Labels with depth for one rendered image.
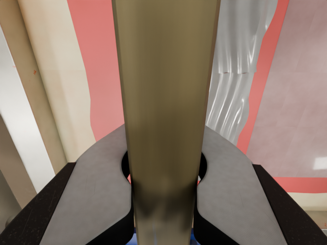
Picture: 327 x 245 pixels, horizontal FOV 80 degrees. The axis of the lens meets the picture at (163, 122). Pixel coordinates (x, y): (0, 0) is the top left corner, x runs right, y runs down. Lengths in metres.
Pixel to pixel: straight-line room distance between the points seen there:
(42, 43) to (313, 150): 0.38
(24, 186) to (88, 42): 1.97
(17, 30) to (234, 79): 0.24
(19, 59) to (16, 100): 0.05
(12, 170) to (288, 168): 1.96
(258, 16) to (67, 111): 0.25
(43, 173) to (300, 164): 0.38
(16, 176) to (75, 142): 1.79
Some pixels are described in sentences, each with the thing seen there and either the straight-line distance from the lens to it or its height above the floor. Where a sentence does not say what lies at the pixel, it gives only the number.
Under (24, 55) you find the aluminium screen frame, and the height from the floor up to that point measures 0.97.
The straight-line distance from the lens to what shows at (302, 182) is 0.41.
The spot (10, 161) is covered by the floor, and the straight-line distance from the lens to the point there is 1.99.
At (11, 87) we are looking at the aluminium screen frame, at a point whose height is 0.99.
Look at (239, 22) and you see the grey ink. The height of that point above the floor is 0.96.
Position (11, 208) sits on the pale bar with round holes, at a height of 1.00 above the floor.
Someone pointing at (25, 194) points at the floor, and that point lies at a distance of 2.24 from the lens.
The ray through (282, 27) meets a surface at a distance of 0.26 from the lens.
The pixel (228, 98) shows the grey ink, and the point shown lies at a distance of 0.26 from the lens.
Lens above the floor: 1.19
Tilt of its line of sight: 60 degrees down
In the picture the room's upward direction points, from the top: 180 degrees counter-clockwise
